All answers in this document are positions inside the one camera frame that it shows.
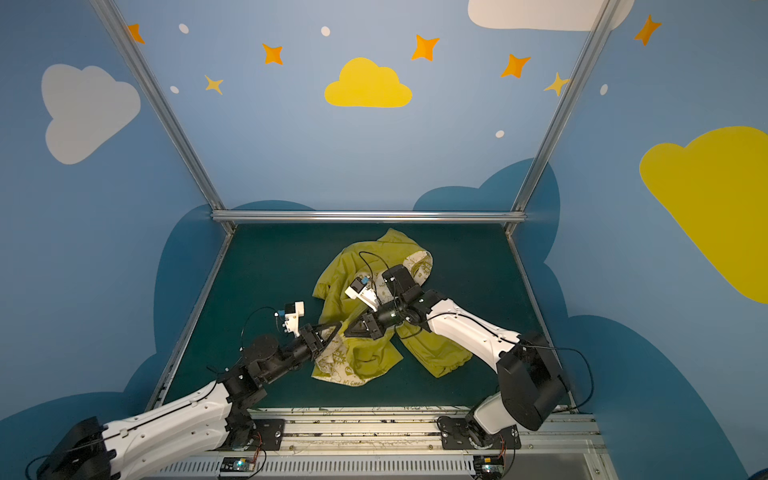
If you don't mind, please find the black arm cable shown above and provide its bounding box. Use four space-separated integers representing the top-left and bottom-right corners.
443 311 595 414
239 305 280 355

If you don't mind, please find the left green circuit board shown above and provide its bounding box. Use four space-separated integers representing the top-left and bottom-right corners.
218 457 258 478

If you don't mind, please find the aluminium left frame post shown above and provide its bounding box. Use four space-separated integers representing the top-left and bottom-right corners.
90 0 226 213

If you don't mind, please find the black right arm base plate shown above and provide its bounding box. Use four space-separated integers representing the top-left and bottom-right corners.
436 416 522 450

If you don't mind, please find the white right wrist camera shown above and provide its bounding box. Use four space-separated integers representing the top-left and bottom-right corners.
345 276 380 311

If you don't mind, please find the aluminium frame post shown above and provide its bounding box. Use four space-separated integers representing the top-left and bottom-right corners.
504 0 621 241
90 0 226 213

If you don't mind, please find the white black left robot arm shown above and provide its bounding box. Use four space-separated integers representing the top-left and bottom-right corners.
25 322 342 479

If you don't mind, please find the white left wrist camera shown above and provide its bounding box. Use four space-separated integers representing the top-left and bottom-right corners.
275 301 305 337

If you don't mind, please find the green circuit board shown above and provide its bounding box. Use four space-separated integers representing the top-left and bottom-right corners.
218 457 258 478
472 456 506 480

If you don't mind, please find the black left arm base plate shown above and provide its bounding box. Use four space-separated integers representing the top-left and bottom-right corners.
222 418 286 451

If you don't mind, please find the lime green jacket printed lining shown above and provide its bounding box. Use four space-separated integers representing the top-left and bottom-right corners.
312 229 472 387

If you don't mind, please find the aluminium rear frame bar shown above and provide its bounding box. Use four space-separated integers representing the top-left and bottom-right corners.
212 210 526 224

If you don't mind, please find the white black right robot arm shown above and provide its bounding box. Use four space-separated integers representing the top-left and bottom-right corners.
344 265 570 444

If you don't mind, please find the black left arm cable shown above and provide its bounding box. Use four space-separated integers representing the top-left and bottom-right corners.
239 305 280 355

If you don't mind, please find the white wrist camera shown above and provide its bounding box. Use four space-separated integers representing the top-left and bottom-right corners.
345 276 380 311
275 301 305 337

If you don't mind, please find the right green circuit board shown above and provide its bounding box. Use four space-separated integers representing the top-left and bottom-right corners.
472 456 506 480

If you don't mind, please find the aluminium right frame post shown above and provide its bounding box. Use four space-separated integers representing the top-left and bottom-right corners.
504 0 621 241

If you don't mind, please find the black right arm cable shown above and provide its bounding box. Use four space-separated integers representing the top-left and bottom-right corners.
443 311 595 414

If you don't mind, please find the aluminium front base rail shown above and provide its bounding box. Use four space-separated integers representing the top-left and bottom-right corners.
95 406 619 480

